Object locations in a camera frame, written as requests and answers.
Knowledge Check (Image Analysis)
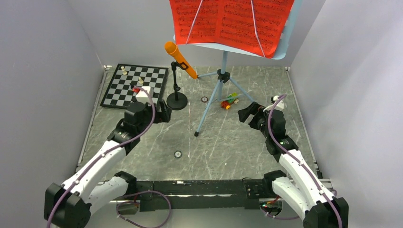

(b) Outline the poker chip near stand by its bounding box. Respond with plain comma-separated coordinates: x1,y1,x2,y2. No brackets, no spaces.
201,96,208,103

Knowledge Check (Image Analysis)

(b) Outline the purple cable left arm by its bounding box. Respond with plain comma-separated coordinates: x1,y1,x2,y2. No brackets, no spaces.
46,86,157,228

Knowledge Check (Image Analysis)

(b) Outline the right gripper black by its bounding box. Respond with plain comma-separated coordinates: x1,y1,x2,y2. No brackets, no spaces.
238,102,271,140

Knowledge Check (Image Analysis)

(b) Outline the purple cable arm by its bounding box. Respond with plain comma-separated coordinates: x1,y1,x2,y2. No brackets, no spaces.
46,86,157,228
267,94,343,228

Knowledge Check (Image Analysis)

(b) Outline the light blue music stand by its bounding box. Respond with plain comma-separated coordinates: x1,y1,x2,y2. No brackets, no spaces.
173,0,304,137

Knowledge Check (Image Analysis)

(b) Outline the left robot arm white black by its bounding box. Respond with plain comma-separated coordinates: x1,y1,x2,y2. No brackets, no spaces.
44,100,172,228

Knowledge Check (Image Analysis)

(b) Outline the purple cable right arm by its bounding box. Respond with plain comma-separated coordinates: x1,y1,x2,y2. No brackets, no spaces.
267,94,343,228

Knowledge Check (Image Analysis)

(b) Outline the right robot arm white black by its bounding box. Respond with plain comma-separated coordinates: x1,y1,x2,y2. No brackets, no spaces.
238,102,349,228

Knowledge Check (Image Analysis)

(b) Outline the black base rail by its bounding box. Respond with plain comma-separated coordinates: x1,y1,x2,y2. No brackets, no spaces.
116,178,276,212

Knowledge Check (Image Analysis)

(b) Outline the red sheet music paper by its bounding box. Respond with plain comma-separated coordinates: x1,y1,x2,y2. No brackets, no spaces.
169,0,296,59

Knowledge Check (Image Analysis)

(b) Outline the orange toy microphone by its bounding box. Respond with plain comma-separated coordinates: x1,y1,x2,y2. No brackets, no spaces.
164,41,198,79

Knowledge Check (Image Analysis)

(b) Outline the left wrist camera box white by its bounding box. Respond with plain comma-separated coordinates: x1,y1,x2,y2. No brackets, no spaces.
132,86,154,104

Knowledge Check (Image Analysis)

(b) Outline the white chess pawn far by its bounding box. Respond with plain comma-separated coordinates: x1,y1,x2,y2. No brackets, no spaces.
121,66,128,75

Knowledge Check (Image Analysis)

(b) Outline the black white chessboard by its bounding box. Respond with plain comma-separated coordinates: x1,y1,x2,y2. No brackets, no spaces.
100,64,169,109

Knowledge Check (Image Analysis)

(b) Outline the poker chip near front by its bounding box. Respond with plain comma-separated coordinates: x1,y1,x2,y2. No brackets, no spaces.
174,151,182,159

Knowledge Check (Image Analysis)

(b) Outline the colourful toy brick car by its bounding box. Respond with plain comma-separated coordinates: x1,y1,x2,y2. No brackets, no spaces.
221,93,239,110

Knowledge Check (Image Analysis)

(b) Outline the black microphone stand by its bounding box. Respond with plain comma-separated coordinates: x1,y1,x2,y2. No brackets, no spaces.
166,61,189,110

